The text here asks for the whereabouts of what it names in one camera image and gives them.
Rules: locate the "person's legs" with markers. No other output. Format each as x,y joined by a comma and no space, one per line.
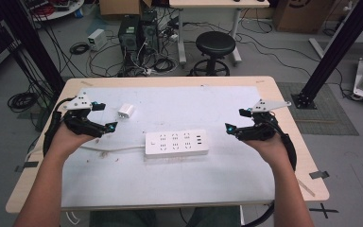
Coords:
208,217

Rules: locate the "large cardboard box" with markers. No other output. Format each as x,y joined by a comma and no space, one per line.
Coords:
302,14

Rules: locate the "round white table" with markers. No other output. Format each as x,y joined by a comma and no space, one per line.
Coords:
56,9

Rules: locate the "black computer tower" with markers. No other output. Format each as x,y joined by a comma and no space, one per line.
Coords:
128,38

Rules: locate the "grey floor mat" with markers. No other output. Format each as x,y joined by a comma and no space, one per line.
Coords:
324,119

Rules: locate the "white power strip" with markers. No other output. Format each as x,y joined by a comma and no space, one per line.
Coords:
176,148

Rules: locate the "white charger plug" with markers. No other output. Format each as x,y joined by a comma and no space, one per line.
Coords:
126,111

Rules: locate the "black metal frame post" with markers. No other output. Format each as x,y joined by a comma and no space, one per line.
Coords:
337,50
31,41

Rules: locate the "white power supply box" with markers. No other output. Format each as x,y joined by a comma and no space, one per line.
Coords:
97,39

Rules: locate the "white desk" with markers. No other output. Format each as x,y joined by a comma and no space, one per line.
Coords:
217,3

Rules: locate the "grey tape strip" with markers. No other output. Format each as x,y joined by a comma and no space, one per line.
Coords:
319,174
27,165

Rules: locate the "wooden table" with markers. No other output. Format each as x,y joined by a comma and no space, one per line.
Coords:
170,81

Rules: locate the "black tape cross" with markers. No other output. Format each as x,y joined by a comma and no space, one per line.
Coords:
324,210

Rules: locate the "white table mat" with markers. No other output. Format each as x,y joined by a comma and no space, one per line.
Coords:
170,183

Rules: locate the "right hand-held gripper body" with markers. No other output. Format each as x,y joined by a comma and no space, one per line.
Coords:
260,130

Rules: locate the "black round stool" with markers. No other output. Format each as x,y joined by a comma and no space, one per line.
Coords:
216,44

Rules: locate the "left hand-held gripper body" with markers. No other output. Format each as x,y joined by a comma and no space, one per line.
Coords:
78,121

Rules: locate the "person's left hand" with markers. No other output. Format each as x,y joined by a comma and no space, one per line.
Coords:
64,140

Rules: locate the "person's right hand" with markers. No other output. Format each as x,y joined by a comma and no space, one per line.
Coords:
271,151

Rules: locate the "grey computer tower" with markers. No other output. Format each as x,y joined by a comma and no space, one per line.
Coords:
149,33

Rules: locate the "small cardboard box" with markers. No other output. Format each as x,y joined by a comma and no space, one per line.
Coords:
119,7

